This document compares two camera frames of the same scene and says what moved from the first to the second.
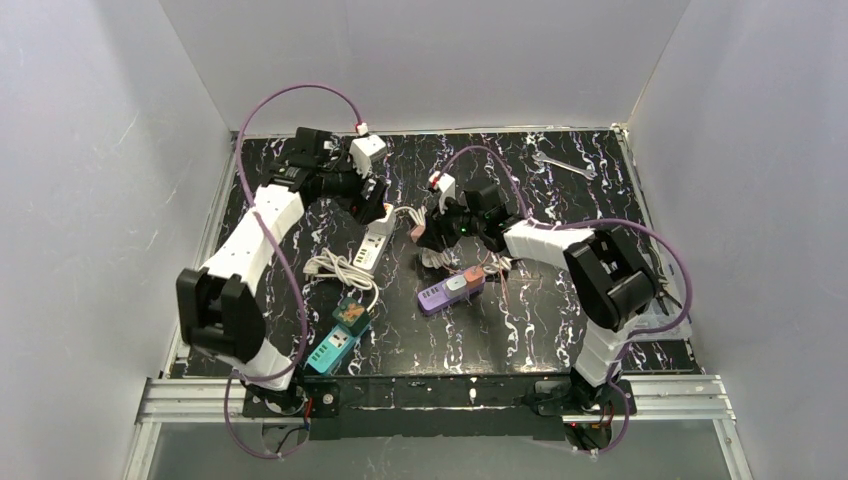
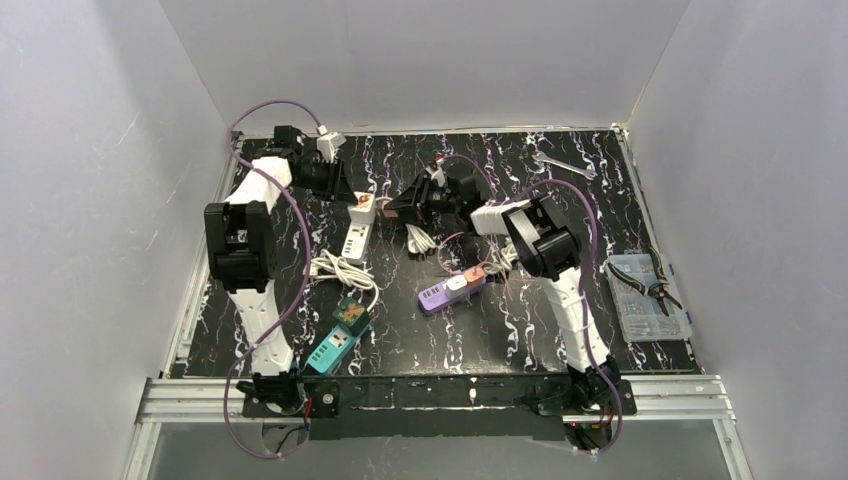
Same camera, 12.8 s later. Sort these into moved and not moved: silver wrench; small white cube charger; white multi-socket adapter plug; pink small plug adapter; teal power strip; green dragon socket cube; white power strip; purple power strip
Moved: white multi-socket adapter plug; pink small plug adapter; white power strip
Not moved: small white cube charger; green dragon socket cube; teal power strip; silver wrench; purple power strip
